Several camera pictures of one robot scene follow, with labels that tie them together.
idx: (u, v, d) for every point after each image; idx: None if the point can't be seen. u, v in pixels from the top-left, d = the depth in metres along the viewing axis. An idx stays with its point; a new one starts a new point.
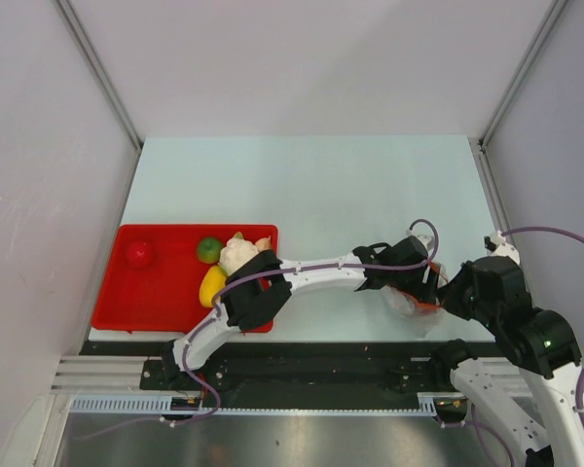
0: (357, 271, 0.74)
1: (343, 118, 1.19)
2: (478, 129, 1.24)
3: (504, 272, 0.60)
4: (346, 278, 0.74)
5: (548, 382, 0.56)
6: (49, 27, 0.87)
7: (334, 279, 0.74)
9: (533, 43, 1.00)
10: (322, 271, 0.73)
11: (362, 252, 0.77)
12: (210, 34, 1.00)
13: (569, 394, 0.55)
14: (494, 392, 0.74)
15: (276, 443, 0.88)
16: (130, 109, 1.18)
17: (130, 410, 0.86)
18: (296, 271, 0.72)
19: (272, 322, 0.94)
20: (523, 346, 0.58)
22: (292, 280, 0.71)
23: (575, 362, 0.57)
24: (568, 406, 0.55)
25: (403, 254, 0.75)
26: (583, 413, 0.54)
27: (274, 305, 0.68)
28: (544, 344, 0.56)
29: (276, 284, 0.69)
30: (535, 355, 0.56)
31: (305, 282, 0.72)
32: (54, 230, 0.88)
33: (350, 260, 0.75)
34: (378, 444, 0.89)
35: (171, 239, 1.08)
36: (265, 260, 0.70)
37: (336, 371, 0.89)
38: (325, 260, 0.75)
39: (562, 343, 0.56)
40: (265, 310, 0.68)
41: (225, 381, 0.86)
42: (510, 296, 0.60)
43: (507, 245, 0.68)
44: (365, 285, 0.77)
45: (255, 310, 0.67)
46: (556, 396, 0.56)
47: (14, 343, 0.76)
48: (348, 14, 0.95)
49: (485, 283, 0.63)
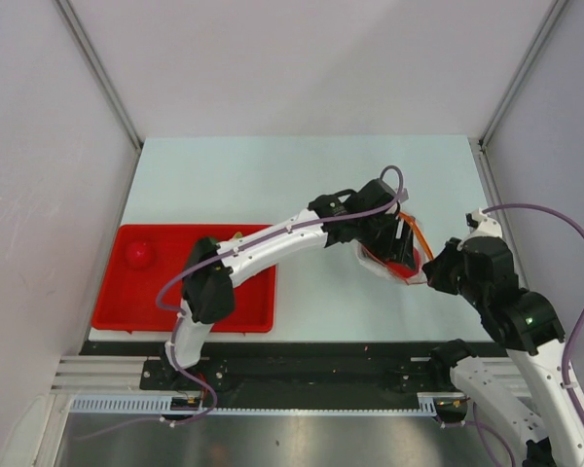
0: (314, 231, 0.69)
1: (343, 119, 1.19)
2: (478, 129, 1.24)
3: (494, 256, 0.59)
4: (304, 241, 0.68)
5: (533, 359, 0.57)
6: (50, 28, 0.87)
7: (289, 245, 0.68)
9: (533, 43, 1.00)
10: (270, 243, 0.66)
11: (320, 206, 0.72)
12: (210, 34, 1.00)
13: (556, 371, 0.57)
14: (493, 387, 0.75)
15: (276, 443, 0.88)
16: (130, 109, 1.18)
17: (130, 410, 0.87)
18: (236, 254, 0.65)
19: (272, 323, 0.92)
20: (506, 326, 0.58)
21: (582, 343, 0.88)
22: (232, 264, 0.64)
23: (558, 339, 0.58)
24: (556, 381, 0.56)
25: (371, 197, 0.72)
26: (571, 389, 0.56)
27: (221, 293, 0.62)
28: (527, 322, 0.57)
29: (213, 272, 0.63)
30: (519, 333, 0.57)
31: (250, 261, 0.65)
32: (54, 229, 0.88)
33: (305, 219, 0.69)
34: (378, 444, 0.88)
35: (171, 239, 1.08)
36: (200, 250, 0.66)
37: (337, 371, 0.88)
38: (273, 229, 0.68)
39: (543, 322, 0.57)
40: (214, 301, 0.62)
41: (224, 381, 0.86)
42: (498, 277, 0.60)
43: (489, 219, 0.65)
44: (334, 238, 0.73)
45: (205, 303, 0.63)
46: (543, 374, 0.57)
47: (14, 344, 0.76)
48: (349, 14, 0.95)
49: (473, 263, 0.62)
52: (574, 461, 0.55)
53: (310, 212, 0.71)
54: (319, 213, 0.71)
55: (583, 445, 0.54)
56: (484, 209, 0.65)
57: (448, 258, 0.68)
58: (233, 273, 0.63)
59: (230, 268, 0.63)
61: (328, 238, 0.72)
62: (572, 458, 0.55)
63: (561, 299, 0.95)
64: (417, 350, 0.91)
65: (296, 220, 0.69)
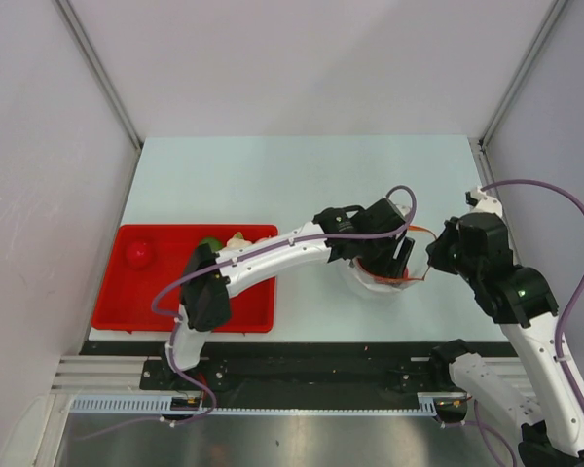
0: (317, 245, 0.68)
1: (343, 118, 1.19)
2: (478, 129, 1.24)
3: (490, 230, 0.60)
4: (307, 254, 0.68)
5: (526, 332, 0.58)
6: (49, 28, 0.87)
7: (290, 258, 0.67)
9: (533, 43, 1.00)
10: (270, 254, 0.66)
11: (326, 219, 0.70)
12: (211, 34, 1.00)
13: (549, 344, 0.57)
14: (491, 379, 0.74)
15: (277, 443, 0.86)
16: (130, 109, 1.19)
17: (130, 410, 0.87)
18: (234, 264, 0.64)
19: (272, 322, 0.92)
20: (499, 298, 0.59)
21: (583, 342, 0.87)
22: (230, 274, 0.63)
23: (551, 311, 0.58)
24: (548, 355, 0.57)
25: (379, 217, 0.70)
26: (564, 362, 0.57)
27: (216, 304, 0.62)
28: (519, 294, 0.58)
29: (210, 282, 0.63)
30: (511, 305, 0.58)
31: (248, 271, 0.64)
32: (54, 229, 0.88)
33: (308, 233, 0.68)
34: (379, 444, 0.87)
35: (172, 239, 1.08)
36: (200, 255, 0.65)
37: (337, 371, 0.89)
38: (275, 239, 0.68)
39: (536, 295, 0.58)
40: (211, 310, 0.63)
41: (224, 381, 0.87)
42: (492, 251, 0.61)
43: (488, 197, 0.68)
44: (337, 253, 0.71)
45: (200, 312, 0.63)
46: (535, 346, 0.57)
47: (14, 343, 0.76)
48: (349, 14, 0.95)
49: (468, 237, 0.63)
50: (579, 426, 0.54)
52: (567, 438, 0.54)
53: (313, 227, 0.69)
54: (324, 228, 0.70)
55: (576, 419, 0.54)
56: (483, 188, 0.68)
57: (446, 236, 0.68)
58: (229, 284, 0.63)
59: (227, 277, 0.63)
61: (332, 253, 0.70)
62: (566, 433, 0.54)
63: (561, 299, 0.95)
64: (417, 350, 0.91)
65: (299, 233, 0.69)
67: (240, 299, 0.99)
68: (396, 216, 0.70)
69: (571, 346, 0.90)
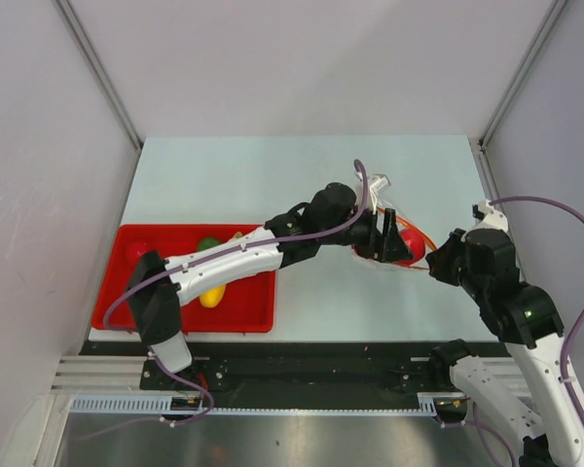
0: (269, 250, 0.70)
1: (342, 118, 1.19)
2: (478, 129, 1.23)
3: (496, 248, 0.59)
4: (258, 259, 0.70)
5: (531, 352, 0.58)
6: (49, 27, 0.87)
7: (242, 263, 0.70)
9: (533, 44, 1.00)
10: (219, 261, 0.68)
11: (277, 225, 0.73)
12: (210, 34, 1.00)
13: (554, 365, 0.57)
14: (492, 385, 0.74)
15: (276, 443, 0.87)
16: (130, 108, 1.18)
17: (130, 410, 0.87)
18: (185, 270, 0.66)
19: (272, 322, 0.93)
20: (505, 318, 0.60)
21: (581, 344, 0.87)
22: (180, 281, 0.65)
23: (558, 333, 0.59)
24: (554, 376, 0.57)
25: (319, 213, 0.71)
26: (568, 383, 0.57)
27: (166, 310, 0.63)
28: (526, 315, 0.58)
29: (161, 288, 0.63)
30: (518, 326, 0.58)
31: (200, 278, 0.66)
32: (54, 229, 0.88)
33: (260, 237, 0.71)
34: (379, 444, 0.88)
35: (172, 240, 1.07)
36: (146, 262, 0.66)
37: (336, 371, 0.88)
38: (227, 245, 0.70)
39: (542, 315, 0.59)
40: (159, 318, 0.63)
41: (224, 382, 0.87)
42: (500, 270, 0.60)
43: (494, 212, 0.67)
44: (290, 259, 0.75)
45: (149, 321, 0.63)
46: (541, 367, 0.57)
47: (14, 343, 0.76)
48: (349, 14, 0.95)
49: (475, 255, 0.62)
50: (582, 447, 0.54)
52: (570, 458, 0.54)
53: (265, 233, 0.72)
54: (274, 233, 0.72)
55: (580, 441, 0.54)
56: (491, 201, 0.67)
57: (451, 247, 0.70)
58: (180, 290, 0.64)
59: (178, 284, 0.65)
61: (284, 259, 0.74)
62: (569, 454, 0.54)
63: (561, 301, 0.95)
64: (417, 350, 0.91)
65: (250, 238, 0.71)
67: (241, 299, 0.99)
68: (347, 204, 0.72)
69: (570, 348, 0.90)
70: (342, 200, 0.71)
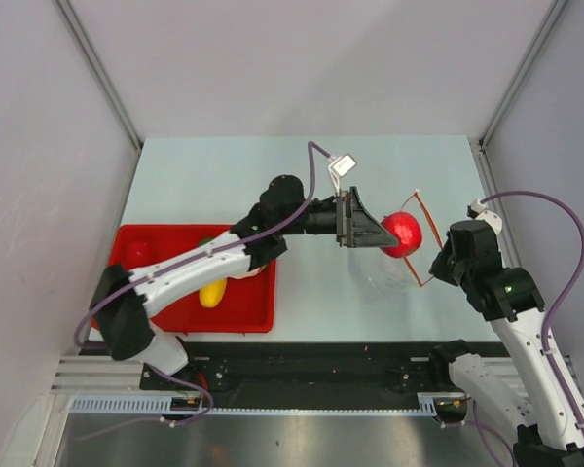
0: (236, 253, 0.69)
1: (343, 118, 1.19)
2: (478, 130, 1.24)
3: (477, 231, 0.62)
4: (226, 264, 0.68)
5: (513, 325, 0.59)
6: (49, 28, 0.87)
7: (208, 270, 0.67)
9: (533, 44, 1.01)
10: (185, 269, 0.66)
11: (242, 229, 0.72)
12: (210, 34, 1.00)
13: (535, 338, 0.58)
14: (490, 379, 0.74)
15: (277, 443, 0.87)
16: (130, 109, 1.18)
17: (131, 410, 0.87)
18: (151, 280, 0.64)
19: (272, 322, 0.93)
20: (488, 296, 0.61)
21: (581, 344, 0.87)
22: (147, 292, 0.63)
23: (537, 307, 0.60)
24: (535, 348, 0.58)
25: (270, 217, 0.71)
26: (551, 356, 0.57)
27: (134, 323, 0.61)
28: (506, 290, 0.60)
29: (127, 303, 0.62)
30: (498, 299, 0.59)
31: (166, 287, 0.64)
32: (54, 229, 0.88)
33: (225, 242, 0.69)
34: (379, 445, 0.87)
35: (171, 240, 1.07)
36: (110, 275, 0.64)
37: (336, 371, 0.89)
38: (192, 253, 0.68)
39: (523, 291, 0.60)
40: (127, 333, 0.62)
41: (224, 381, 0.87)
42: (480, 252, 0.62)
43: (488, 212, 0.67)
44: (257, 263, 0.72)
45: (117, 337, 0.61)
46: (523, 340, 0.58)
47: (14, 343, 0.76)
48: (348, 14, 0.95)
49: (457, 241, 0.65)
50: (566, 419, 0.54)
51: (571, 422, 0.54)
52: (556, 432, 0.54)
53: (231, 236, 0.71)
54: (240, 235, 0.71)
55: (565, 413, 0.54)
56: (483, 201, 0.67)
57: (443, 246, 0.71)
58: (148, 301, 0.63)
59: (144, 294, 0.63)
61: (252, 263, 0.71)
62: (555, 427, 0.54)
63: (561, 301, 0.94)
64: (418, 350, 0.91)
65: (215, 244, 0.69)
67: (241, 300, 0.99)
68: (292, 201, 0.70)
69: (570, 348, 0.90)
70: (286, 201, 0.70)
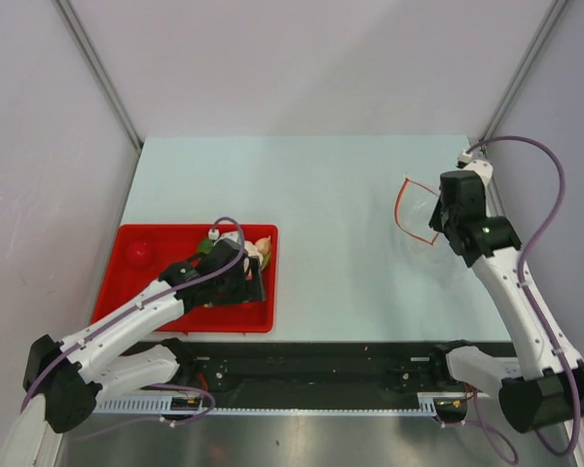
0: (168, 300, 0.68)
1: (342, 118, 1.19)
2: (479, 129, 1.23)
3: (463, 179, 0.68)
4: (158, 313, 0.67)
5: (491, 262, 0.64)
6: (49, 28, 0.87)
7: (142, 323, 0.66)
9: (533, 42, 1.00)
10: (117, 327, 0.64)
11: (171, 272, 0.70)
12: (209, 34, 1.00)
13: (511, 272, 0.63)
14: (483, 356, 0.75)
15: (276, 443, 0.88)
16: (130, 108, 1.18)
17: (132, 410, 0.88)
18: (82, 346, 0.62)
19: (272, 321, 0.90)
20: (467, 237, 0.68)
21: (580, 344, 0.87)
22: (81, 359, 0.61)
23: (514, 247, 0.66)
24: (511, 282, 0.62)
25: (219, 257, 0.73)
26: (526, 287, 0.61)
27: (73, 392, 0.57)
28: (484, 232, 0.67)
29: (61, 373, 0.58)
30: (476, 239, 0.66)
31: (101, 349, 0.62)
32: (54, 228, 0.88)
33: (156, 291, 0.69)
34: (379, 444, 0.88)
35: (172, 239, 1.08)
36: (36, 354, 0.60)
37: (337, 371, 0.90)
38: (123, 308, 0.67)
39: (501, 233, 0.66)
40: (70, 403, 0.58)
41: (224, 381, 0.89)
42: (465, 199, 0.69)
43: (476, 162, 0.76)
44: (191, 302, 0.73)
45: (57, 409, 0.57)
46: (499, 274, 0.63)
47: (15, 343, 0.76)
48: (349, 14, 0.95)
49: (447, 189, 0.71)
50: (542, 346, 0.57)
51: (548, 348, 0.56)
52: (533, 359, 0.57)
53: (161, 284, 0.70)
54: (171, 282, 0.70)
55: (540, 340, 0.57)
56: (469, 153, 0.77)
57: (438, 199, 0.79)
58: (81, 369, 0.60)
59: (78, 363, 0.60)
61: (186, 305, 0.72)
62: (532, 355, 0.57)
63: (558, 301, 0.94)
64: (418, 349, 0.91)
65: (146, 296, 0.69)
67: None
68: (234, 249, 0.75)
69: None
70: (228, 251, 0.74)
